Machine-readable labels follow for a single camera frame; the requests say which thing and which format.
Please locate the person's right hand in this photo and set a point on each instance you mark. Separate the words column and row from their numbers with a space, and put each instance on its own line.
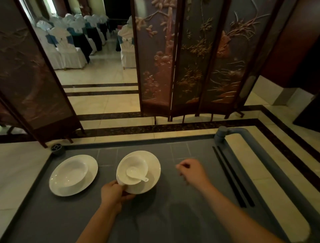
column 196, row 175

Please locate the person's left hand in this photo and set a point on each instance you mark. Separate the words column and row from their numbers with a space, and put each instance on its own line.
column 112, row 195

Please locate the person's right thumb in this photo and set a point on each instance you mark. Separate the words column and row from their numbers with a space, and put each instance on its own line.
column 180, row 170

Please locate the person's left thumb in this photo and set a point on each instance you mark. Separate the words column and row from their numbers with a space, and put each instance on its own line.
column 128, row 197

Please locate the white round plate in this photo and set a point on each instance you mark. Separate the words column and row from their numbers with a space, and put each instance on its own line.
column 87, row 175
column 151, row 172

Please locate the person's left forearm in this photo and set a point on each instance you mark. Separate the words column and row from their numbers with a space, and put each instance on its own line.
column 98, row 225

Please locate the person's right forearm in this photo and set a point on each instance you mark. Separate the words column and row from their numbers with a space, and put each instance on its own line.
column 235, row 217

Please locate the white ceramic soup spoon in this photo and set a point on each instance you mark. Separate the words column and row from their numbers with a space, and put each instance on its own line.
column 135, row 173

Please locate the white bowl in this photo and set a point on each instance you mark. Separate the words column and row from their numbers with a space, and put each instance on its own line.
column 132, row 164
column 71, row 172

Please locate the black chopstick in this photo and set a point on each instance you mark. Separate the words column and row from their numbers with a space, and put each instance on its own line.
column 228, row 179
column 236, row 176

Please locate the grey service cart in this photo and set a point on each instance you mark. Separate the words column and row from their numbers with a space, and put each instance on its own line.
column 175, row 220

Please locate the carved floral wooden folding screen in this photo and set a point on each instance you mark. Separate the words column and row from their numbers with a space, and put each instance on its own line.
column 190, row 62

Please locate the dark plain wooden folding screen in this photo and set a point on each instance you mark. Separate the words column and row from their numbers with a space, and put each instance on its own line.
column 30, row 75

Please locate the dark clothed banquet table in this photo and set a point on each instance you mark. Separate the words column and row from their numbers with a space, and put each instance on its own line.
column 95, row 36
column 82, row 43

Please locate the group of white covered chairs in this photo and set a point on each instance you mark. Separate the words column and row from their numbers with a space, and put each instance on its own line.
column 62, row 47

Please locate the dark wooden door panel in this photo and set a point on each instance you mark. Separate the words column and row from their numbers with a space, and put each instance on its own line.
column 292, row 42

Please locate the grey round cart post socket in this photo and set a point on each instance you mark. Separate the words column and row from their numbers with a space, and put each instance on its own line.
column 57, row 148

